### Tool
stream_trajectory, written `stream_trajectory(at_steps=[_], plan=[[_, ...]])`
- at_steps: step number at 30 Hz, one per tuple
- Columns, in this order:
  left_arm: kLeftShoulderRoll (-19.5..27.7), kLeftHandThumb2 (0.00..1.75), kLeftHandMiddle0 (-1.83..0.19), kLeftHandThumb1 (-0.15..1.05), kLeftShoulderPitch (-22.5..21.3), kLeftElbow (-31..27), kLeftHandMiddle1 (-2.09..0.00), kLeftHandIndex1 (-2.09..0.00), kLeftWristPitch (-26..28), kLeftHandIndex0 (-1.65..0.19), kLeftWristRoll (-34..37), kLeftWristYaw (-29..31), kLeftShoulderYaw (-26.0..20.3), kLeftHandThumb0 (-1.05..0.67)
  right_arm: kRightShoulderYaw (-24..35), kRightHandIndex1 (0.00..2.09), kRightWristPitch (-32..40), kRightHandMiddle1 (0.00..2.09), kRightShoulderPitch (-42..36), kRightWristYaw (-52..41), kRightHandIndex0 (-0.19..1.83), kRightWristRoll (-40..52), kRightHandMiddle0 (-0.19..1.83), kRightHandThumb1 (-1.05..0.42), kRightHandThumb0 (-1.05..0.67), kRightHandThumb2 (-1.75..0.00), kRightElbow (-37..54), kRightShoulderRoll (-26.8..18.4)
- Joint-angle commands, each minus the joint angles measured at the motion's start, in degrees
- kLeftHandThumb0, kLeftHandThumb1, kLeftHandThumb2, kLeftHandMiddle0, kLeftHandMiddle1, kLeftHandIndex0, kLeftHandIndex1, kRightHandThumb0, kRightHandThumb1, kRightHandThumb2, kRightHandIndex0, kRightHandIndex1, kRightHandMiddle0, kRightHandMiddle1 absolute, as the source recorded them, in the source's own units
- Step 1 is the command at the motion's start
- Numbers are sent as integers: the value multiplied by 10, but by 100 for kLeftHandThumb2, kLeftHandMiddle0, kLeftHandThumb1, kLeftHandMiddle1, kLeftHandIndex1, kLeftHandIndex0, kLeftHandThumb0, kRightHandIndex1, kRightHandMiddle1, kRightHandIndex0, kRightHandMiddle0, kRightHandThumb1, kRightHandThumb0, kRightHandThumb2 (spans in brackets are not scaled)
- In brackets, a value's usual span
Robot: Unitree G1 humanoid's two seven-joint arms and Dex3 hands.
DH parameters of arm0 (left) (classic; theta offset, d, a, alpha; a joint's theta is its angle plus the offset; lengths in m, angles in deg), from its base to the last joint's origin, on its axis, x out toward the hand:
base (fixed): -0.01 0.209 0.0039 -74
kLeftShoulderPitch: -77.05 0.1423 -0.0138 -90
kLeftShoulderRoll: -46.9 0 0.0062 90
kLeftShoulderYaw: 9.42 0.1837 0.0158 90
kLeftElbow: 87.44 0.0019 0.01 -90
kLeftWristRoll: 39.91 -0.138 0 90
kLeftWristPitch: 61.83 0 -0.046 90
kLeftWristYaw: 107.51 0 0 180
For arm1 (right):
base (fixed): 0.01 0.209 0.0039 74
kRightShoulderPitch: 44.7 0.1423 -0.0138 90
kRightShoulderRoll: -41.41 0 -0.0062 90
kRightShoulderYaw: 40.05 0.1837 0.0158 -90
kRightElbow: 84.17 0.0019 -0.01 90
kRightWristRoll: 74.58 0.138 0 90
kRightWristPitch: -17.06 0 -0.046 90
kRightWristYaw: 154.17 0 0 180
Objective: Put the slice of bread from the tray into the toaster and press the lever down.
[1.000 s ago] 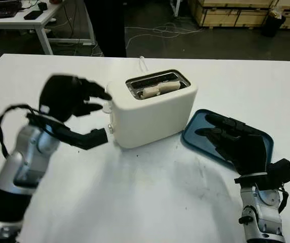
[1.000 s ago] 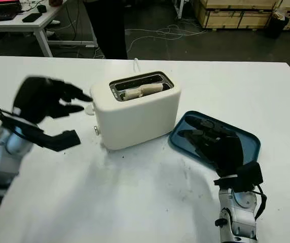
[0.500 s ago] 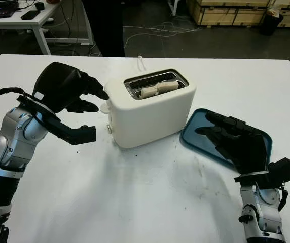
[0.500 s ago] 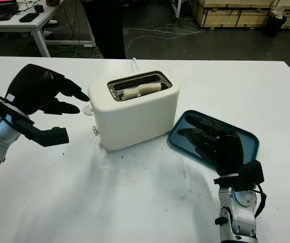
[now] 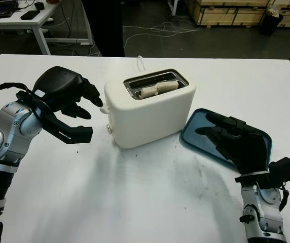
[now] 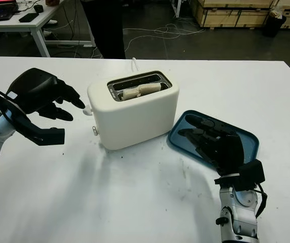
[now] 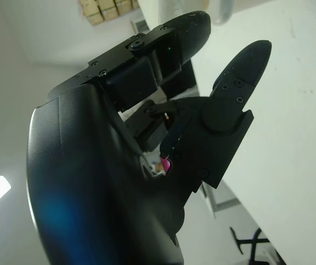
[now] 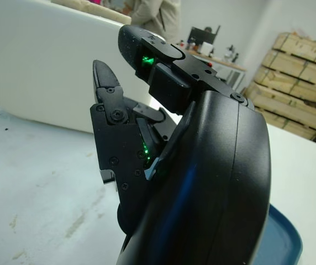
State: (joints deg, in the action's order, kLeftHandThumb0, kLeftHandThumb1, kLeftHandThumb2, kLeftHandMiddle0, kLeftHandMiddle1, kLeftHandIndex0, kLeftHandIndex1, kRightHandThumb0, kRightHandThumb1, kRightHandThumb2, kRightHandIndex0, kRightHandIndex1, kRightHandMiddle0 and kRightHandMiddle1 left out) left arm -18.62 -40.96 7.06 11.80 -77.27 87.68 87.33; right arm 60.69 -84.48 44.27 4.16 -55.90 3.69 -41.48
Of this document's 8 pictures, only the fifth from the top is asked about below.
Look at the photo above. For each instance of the white table frame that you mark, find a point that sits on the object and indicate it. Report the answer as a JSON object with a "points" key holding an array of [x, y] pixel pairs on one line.
{"points": [[174, 7]]}

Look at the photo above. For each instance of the black smartphone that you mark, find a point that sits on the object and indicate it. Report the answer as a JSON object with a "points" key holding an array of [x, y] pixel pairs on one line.
{"points": [[30, 15]]}

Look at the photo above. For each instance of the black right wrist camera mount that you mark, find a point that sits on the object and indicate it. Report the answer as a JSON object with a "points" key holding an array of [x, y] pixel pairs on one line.
{"points": [[282, 169]]}

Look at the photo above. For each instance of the white office desk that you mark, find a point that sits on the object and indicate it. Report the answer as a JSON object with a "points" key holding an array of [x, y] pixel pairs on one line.
{"points": [[46, 11]]}

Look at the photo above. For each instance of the slice of bread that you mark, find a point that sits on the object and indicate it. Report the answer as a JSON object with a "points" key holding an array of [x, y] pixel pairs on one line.
{"points": [[165, 86]]}

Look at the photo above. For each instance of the black waste bin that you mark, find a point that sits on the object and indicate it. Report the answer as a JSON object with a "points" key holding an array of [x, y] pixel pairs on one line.
{"points": [[270, 24]]}

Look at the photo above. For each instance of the blue plastic tray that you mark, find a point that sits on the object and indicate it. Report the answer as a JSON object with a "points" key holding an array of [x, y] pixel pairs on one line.
{"points": [[193, 134]]}

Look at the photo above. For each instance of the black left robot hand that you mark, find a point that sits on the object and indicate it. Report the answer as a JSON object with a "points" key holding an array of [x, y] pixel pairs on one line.
{"points": [[56, 88]]}

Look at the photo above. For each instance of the black computer mouse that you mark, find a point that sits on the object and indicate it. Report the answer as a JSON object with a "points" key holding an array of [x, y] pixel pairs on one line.
{"points": [[39, 5]]}

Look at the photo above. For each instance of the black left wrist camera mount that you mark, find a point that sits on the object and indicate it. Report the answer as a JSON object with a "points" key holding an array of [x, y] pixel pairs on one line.
{"points": [[76, 134]]}

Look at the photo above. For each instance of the white two-slot toaster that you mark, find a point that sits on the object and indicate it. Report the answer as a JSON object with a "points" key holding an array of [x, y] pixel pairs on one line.
{"points": [[155, 119]]}

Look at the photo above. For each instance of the white shoe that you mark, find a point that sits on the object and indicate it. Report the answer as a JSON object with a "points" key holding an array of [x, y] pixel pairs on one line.
{"points": [[50, 19]]}

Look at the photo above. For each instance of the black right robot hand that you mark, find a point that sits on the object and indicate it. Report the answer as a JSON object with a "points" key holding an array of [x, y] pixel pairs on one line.
{"points": [[249, 152]]}

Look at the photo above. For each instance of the person in black trousers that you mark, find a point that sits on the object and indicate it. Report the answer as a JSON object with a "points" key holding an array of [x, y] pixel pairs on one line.
{"points": [[109, 30]]}

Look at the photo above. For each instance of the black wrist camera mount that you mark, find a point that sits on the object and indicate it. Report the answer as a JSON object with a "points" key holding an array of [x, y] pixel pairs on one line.
{"points": [[282, 169], [76, 134]]}

